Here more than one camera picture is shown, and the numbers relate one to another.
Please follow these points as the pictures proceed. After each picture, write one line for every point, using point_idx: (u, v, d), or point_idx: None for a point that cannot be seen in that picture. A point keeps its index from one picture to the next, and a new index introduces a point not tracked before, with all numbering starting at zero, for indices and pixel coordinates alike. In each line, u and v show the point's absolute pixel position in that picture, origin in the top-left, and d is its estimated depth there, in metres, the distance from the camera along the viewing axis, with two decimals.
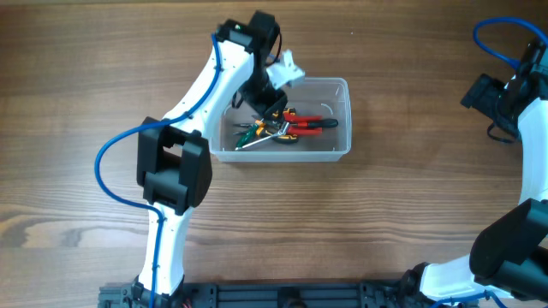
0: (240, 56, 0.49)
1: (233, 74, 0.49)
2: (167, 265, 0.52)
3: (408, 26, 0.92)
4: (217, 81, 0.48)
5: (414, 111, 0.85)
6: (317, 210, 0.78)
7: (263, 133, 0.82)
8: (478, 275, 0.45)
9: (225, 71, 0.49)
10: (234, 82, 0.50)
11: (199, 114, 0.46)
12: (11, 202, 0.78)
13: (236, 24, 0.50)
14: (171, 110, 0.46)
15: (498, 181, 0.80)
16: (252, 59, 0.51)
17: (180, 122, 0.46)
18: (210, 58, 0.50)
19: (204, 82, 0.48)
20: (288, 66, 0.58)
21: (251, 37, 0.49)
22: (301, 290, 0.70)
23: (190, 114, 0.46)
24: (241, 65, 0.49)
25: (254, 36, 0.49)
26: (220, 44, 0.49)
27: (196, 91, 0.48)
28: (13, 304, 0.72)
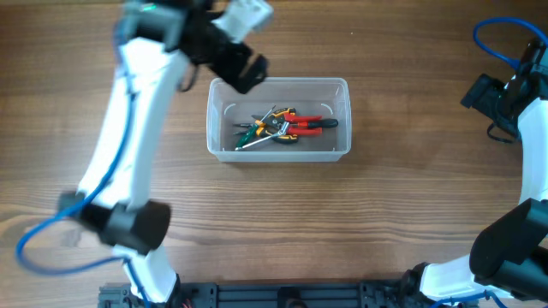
0: (157, 58, 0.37)
1: (153, 92, 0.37)
2: (152, 285, 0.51)
3: (408, 26, 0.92)
4: (132, 115, 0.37)
5: (414, 112, 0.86)
6: (317, 210, 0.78)
7: (263, 133, 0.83)
8: (478, 275, 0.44)
9: (140, 94, 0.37)
10: (160, 99, 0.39)
11: (119, 174, 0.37)
12: (11, 202, 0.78)
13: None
14: (86, 179, 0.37)
15: (498, 181, 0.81)
16: (178, 57, 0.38)
17: (98, 192, 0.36)
18: (122, 81, 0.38)
19: (116, 119, 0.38)
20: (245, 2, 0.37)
21: (176, 14, 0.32)
22: (301, 290, 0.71)
23: (107, 180, 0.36)
24: (162, 75, 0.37)
25: (182, 12, 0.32)
26: (127, 50, 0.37)
27: (110, 140, 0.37)
28: (13, 304, 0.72)
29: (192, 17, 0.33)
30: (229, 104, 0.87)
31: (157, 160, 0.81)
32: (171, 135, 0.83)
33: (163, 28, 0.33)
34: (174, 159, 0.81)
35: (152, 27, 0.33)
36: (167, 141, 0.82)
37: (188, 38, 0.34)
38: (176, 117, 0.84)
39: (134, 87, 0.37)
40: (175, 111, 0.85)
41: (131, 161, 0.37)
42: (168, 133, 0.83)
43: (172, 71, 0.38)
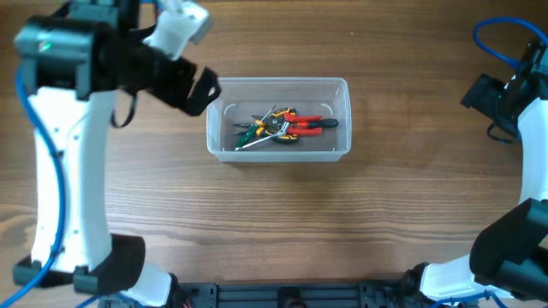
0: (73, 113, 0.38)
1: (79, 147, 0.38)
2: (150, 295, 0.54)
3: (408, 26, 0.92)
4: (62, 176, 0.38)
5: (414, 111, 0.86)
6: (317, 210, 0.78)
7: (263, 133, 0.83)
8: (478, 275, 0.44)
9: (66, 152, 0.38)
10: (91, 150, 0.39)
11: (69, 238, 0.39)
12: (10, 202, 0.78)
13: (42, 41, 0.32)
14: (38, 246, 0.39)
15: (498, 181, 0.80)
16: (94, 103, 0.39)
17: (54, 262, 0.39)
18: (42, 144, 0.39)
19: (47, 187, 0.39)
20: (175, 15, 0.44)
21: (79, 43, 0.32)
22: (301, 290, 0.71)
23: (59, 247, 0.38)
24: (83, 127, 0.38)
25: (82, 37, 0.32)
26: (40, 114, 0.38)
27: (50, 207, 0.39)
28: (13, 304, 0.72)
29: (99, 38, 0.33)
30: (229, 104, 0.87)
31: (156, 160, 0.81)
32: (171, 135, 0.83)
33: (74, 65, 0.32)
34: (174, 159, 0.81)
35: (61, 70, 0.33)
36: (167, 141, 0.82)
37: (104, 68, 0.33)
38: (176, 117, 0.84)
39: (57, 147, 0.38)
40: (175, 111, 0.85)
41: (78, 226, 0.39)
42: (168, 133, 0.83)
43: (96, 113, 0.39)
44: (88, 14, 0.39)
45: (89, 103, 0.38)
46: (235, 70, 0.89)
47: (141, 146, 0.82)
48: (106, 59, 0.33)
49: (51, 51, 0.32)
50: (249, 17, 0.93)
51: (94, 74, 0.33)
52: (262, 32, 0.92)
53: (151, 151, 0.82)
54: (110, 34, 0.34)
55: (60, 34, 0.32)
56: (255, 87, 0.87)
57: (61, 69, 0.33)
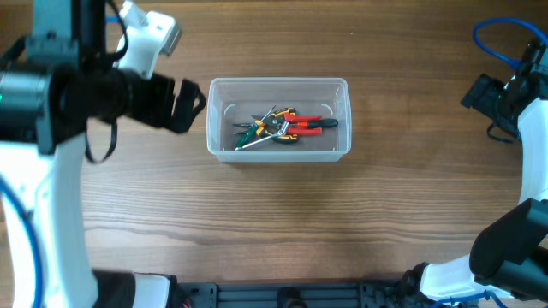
0: (36, 168, 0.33)
1: (49, 204, 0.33)
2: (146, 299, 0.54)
3: (408, 26, 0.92)
4: (32, 234, 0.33)
5: (414, 112, 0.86)
6: (317, 210, 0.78)
7: (263, 133, 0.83)
8: (478, 275, 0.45)
9: (35, 211, 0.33)
10: (63, 204, 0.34)
11: (50, 298, 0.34)
12: None
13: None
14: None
15: (498, 181, 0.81)
16: (63, 153, 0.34)
17: None
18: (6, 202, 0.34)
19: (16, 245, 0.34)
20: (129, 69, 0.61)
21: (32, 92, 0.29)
22: (301, 290, 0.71)
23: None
24: (50, 183, 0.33)
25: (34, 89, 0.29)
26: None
27: (22, 266, 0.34)
28: None
29: (56, 81, 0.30)
30: (229, 104, 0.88)
31: (156, 160, 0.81)
32: (171, 135, 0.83)
33: (32, 115, 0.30)
34: (174, 159, 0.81)
35: (20, 120, 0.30)
36: (167, 141, 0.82)
37: (64, 115, 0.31)
38: None
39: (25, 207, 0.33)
40: None
41: (56, 284, 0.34)
42: (168, 133, 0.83)
43: (66, 162, 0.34)
44: (49, 51, 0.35)
45: (54, 158, 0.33)
46: (235, 70, 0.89)
47: (141, 146, 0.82)
48: (68, 106, 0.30)
49: (5, 101, 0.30)
50: (249, 18, 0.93)
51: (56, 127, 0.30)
52: (262, 32, 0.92)
53: (151, 151, 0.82)
54: (72, 77, 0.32)
55: (14, 82, 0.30)
56: (255, 87, 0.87)
57: (20, 123, 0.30)
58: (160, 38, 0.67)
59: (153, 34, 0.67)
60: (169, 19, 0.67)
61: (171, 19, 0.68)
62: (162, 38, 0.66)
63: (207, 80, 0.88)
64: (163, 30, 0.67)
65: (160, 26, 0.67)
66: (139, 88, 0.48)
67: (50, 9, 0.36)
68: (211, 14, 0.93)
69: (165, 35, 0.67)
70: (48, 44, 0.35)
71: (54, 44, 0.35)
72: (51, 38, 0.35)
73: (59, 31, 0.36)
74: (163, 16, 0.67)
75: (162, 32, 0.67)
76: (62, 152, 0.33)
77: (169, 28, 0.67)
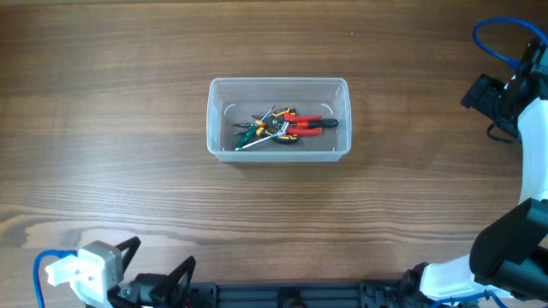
0: None
1: None
2: None
3: (408, 26, 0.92)
4: None
5: (414, 112, 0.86)
6: (317, 210, 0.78)
7: (263, 133, 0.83)
8: (478, 275, 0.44)
9: None
10: None
11: None
12: (11, 202, 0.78)
13: None
14: None
15: (498, 181, 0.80)
16: None
17: None
18: None
19: None
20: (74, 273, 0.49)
21: None
22: (301, 290, 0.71)
23: None
24: None
25: None
26: None
27: None
28: (13, 304, 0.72)
29: None
30: (229, 104, 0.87)
31: (156, 160, 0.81)
32: (171, 135, 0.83)
33: None
34: (174, 159, 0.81)
35: None
36: (167, 141, 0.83)
37: None
38: (176, 117, 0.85)
39: None
40: (175, 111, 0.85)
41: None
42: (168, 133, 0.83)
43: None
44: None
45: None
46: (235, 69, 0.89)
47: (142, 146, 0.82)
48: None
49: None
50: (249, 18, 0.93)
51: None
52: (261, 32, 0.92)
53: (151, 151, 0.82)
54: None
55: None
56: (256, 87, 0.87)
57: None
58: (98, 293, 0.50)
59: (87, 286, 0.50)
60: (99, 263, 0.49)
61: (104, 262, 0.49)
62: (101, 293, 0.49)
63: (207, 79, 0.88)
64: (97, 280, 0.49)
65: (94, 274, 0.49)
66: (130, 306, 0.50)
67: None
68: (211, 14, 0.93)
69: (102, 287, 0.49)
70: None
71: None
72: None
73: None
74: (92, 263, 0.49)
75: (96, 281, 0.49)
76: None
77: (103, 275, 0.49)
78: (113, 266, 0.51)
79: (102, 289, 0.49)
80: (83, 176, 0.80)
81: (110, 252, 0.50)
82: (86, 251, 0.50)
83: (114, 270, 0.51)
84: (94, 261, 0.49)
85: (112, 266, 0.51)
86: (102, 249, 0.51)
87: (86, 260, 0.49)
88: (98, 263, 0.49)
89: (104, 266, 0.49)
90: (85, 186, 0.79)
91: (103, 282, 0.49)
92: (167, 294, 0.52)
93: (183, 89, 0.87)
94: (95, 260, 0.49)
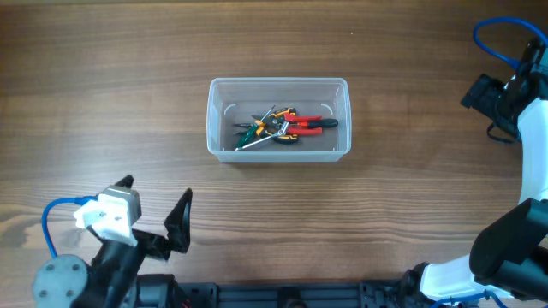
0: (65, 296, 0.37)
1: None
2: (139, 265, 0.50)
3: (408, 26, 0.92)
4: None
5: (414, 111, 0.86)
6: (317, 210, 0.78)
7: (263, 133, 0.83)
8: (478, 276, 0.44)
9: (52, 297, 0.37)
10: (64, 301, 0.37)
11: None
12: (11, 202, 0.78)
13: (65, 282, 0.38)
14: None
15: (498, 181, 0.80)
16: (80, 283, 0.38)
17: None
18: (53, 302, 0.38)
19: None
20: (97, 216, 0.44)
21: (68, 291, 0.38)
22: (301, 290, 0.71)
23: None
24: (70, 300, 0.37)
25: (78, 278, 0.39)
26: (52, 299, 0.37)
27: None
28: (13, 304, 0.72)
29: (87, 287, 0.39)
30: (229, 104, 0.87)
31: (156, 160, 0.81)
32: (171, 135, 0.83)
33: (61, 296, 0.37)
34: (174, 159, 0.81)
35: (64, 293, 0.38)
36: (167, 141, 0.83)
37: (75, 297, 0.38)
38: (176, 117, 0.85)
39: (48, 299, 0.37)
40: (175, 111, 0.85)
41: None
42: (168, 133, 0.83)
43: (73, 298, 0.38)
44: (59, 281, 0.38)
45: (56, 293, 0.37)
46: (235, 69, 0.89)
47: (142, 146, 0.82)
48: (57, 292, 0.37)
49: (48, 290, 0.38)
50: (249, 18, 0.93)
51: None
52: (261, 32, 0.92)
53: (151, 151, 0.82)
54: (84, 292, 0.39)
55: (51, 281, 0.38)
56: (255, 87, 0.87)
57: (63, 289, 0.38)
58: (126, 232, 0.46)
59: (112, 225, 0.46)
60: (123, 206, 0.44)
61: (126, 206, 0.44)
62: (128, 231, 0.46)
63: (207, 79, 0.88)
64: (122, 222, 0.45)
65: (120, 216, 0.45)
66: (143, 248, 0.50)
67: (64, 265, 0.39)
68: (211, 14, 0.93)
69: (129, 227, 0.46)
70: (56, 300, 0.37)
71: (74, 275, 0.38)
72: (68, 288, 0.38)
73: (73, 284, 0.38)
74: (114, 205, 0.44)
75: (122, 223, 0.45)
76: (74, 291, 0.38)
77: (128, 216, 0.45)
78: (134, 205, 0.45)
79: (129, 230, 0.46)
80: (83, 176, 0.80)
81: (128, 193, 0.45)
82: (107, 194, 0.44)
83: (136, 208, 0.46)
84: (116, 204, 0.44)
85: (134, 206, 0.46)
86: (120, 190, 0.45)
87: (107, 204, 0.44)
88: (121, 204, 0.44)
89: (128, 209, 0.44)
90: (85, 186, 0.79)
91: (129, 223, 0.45)
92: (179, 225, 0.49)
93: (182, 90, 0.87)
94: (118, 203, 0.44)
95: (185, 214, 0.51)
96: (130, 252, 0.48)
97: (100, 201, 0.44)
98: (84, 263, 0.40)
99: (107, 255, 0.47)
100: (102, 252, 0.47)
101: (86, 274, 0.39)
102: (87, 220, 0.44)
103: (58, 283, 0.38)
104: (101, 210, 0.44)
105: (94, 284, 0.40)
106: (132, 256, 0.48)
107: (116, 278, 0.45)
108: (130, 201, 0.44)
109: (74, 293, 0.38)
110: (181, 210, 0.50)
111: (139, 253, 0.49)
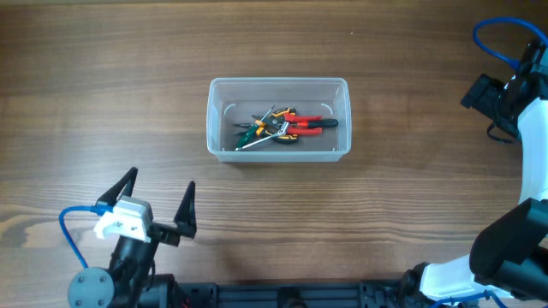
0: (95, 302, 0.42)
1: None
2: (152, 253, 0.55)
3: (408, 26, 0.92)
4: None
5: (414, 112, 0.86)
6: (317, 210, 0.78)
7: (263, 133, 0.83)
8: (478, 275, 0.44)
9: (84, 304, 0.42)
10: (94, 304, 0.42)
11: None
12: (11, 202, 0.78)
13: (95, 290, 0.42)
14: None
15: (498, 181, 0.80)
16: (109, 292, 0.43)
17: None
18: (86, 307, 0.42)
19: None
20: (114, 226, 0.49)
21: (99, 297, 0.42)
22: (301, 290, 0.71)
23: None
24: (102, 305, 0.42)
25: (106, 287, 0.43)
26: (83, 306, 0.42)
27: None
28: (13, 304, 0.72)
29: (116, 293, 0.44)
30: (229, 104, 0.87)
31: (156, 160, 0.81)
32: (171, 135, 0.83)
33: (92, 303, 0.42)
34: (174, 159, 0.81)
35: (96, 301, 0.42)
36: (167, 141, 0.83)
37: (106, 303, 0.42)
38: (176, 117, 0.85)
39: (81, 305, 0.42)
40: (175, 111, 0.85)
41: None
42: (168, 133, 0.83)
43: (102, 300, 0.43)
44: (92, 291, 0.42)
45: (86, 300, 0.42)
46: (235, 69, 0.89)
47: (142, 146, 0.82)
48: (91, 299, 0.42)
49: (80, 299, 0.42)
50: (249, 18, 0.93)
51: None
52: (261, 32, 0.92)
53: (151, 151, 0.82)
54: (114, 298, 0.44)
55: (84, 293, 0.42)
56: (255, 87, 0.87)
57: (95, 299, 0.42)
58: (141, 238, 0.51)
59: (129, 233, 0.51)
60: (137, 218, 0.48)
61: (139, 218, 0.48)
62: (144, 237, 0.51)
63: (206, 79, 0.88)
64: (139, 230, 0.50)
65: (135, 226, 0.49)
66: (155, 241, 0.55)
67: (93, 276, 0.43)
68: (211, 14, 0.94)
69: (145, 233, 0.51)
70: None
71: (102, 285, 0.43)
72: (98, 299, 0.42)
73: (104, 294, 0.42)
74: (128, 217, 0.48)
75: (138, 232, 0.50)
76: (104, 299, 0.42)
77: (143, 225, 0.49)
78: (147, 215, 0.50)
79: (145, 236, 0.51)
80: (83, 176, 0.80)
81: (139, 205, 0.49)
82: (122, 207, 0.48)
83: (149, 216, 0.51)
84: (131, 216, 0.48)
85: (147, 216, 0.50)
86: (134, 202, 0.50)
87: (122, 216, 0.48)
88: (134, 216, 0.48)
89: (141, 220, 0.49)
90: (85, 186, 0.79)
91: (145, 231, 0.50)
92: (183, 219, 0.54)
93: (182, 89, 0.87)
94: (132, 215, 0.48)
95: (191, 208, 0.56)
96: (145, 248, 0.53)
97: (116, 213, 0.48)
98: (109, 274, 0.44)
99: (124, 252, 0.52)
100: (120, 250, 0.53)
101: (111, 284, 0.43)
102: (108, 230, 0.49)
103: (89, 293, 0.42)
104: (118, 222, 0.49)
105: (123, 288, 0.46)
106: (145, 248, 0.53)
107: (138, 275, 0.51)
108: (143, 212, 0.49)
109: (105, 302, 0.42)
110: (187, 203, 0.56)
111: (152, 245, 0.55)
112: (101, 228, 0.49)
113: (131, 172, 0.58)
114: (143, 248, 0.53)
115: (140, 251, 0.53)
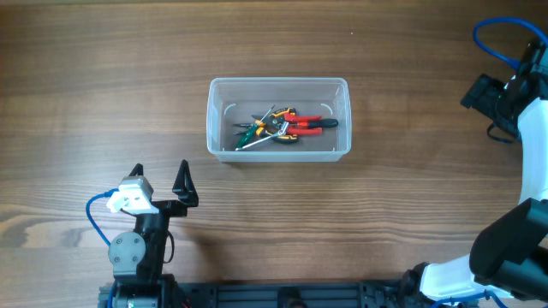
0: (130, 259, 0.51)
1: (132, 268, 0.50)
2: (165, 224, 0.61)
3: (408, 26, 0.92)
4: (126, 271, 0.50)
5: (414, 112, 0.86)
6: (317, 210, 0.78)
7: (263, 133, 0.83)
8: (478, 275, 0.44)
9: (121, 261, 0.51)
10: (129, 261, 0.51)
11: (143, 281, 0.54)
12: (11, 202, 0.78)
13: (129, 249, 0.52)
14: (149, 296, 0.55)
15: (498, 181, 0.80)
16: (141, 251, 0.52)
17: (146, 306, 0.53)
18: (122, 263, 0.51)
19: None
20: (122, 202, 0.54)
21: (134, 254, 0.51)
22: (301, 290, 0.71)
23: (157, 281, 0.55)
24: (136, 261, 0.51)
25: (139, 247, 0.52)
26: (120, 262, 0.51)
27: None
28: (13, 304, 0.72)
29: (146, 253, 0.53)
30: (229, 104, 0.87)
31: (156, 160, 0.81)
32: (171, 135, 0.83)
33: (128, 258, 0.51)
34: (174, 159, 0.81)
35: (131, 257, 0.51)
36: (167, 142, 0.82)
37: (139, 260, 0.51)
38: (176, 117, 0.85)
39: (118, 262, 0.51)
40: (175, 111, 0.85)
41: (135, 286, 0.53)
42: (168, 133, 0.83)
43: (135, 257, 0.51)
44: (127, 249, 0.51)
45: (123, 257, 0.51)
46: (235, 69, 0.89)
47: (142, 146, 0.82)
48: (126, 255, 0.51)
49: (118, 255, 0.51)
50: (250, 18, 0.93)
51: (160, 295, 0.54)
52: (261, 32, 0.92)
53: (151, 151, 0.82)
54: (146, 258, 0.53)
55: (120, 250, 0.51)
56: (256, 87, 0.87)
57: (129, 255, 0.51)
58: (147, 207, 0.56)
59: (136, 205, 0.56)
60: (137, 190, 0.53)
61: (139, 190, 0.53)
62: (149, 206, 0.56)
63: (206, 79, 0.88)
64: (143, 199, 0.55)
65: (139, 196, 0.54)
66: (168, 213, 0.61)
67: (128, 239, 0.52)
68: (211, 14, 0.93)
69: (149, 203, 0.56)
70: (126, 263, 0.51)
71: (137, 245, 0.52)
72: (133, 256, 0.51)
73: (137, 251, 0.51)
74: (130, 190, 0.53)
75: (142, 200, 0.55)
76: (138, 256, 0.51)
77: (145, 195, 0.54)
78: (146, 186, 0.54)
79: (149, 204, 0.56)
80: (83, 176, 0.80)
81: (138, 180, 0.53)
82: (123, 183, 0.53)
83: (147, 187, 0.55)
84: (133, 188, 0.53)
85: (146, 186, 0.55)
86: (132, 177, 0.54)
87: (126, 191, 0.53)
88: (135, 190, 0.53)
89: (142, 190, 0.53)
90: (85, 185, 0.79)
91: (147, 201, 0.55)
92: (183, 187, 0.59)
93: (182, 90, 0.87)
94: (132, 187, 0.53)
95: (188, 180, 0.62)
96: (159, 217, 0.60)
97: (120, 189, 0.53)
98: (141, 238, 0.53)
99: (145, 226, 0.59)
100: (139, 224, 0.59)
101: (144, 245, 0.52)
102: (118, 205, 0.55)
103: (126, 251, 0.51)
104: (123, 196, 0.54)
105: (151, 252, 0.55)
106: (160, 219, 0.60)
107: (159, 242, 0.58)
108: (142, 184, 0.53)
109: (139, 258, 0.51)
110: (182, 177, 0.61)
111: (165, 219, 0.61)
112: (111, 204, 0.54)
113: (140, 165, 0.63)
114: (158, 219, 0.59)
115: (157, 222, 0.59)
